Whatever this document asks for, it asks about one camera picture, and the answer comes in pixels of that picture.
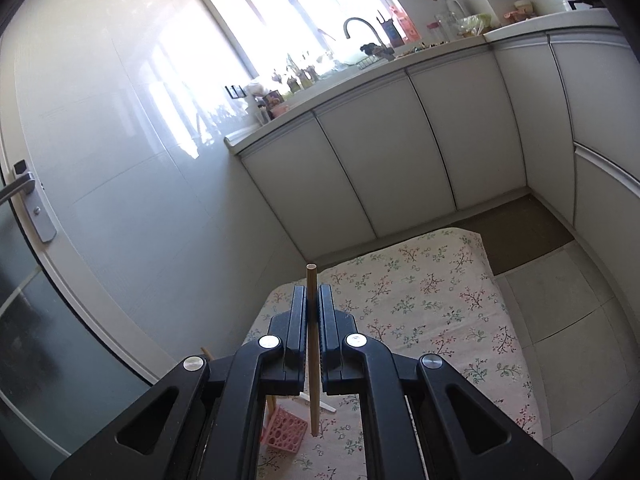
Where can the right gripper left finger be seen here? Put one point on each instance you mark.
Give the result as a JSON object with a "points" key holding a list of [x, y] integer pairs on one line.
{"points": [[271, 365]]}

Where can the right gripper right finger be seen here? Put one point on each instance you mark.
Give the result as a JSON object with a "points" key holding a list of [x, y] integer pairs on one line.
{"points": [[388, 387]]}

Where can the wooden chopstick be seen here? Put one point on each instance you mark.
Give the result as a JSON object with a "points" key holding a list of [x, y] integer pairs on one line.
{"points": [[207, 354], [271, 404], [313, 349]]}

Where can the kitchen faucet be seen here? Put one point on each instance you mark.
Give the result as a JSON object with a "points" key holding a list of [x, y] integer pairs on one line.
{"points": [[365, 40]]}

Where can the kitchen window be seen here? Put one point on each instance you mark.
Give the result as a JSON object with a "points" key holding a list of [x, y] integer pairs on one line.
{"points": [[278, 37]]}

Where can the pink perforated utensil holder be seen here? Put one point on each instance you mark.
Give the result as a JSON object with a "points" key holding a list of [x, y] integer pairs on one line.
{"points": [[284, 431]]}

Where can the floral tablecloth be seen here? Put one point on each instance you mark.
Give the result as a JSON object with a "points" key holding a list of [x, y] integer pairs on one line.
{"points": [[435, 293]]}

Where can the brown floor mat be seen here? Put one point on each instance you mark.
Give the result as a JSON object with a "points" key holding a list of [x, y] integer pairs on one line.
{"points": [[517, 232]]}

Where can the door handle silver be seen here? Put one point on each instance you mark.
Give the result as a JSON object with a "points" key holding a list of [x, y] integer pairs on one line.
{"points": [[26, 187]]}

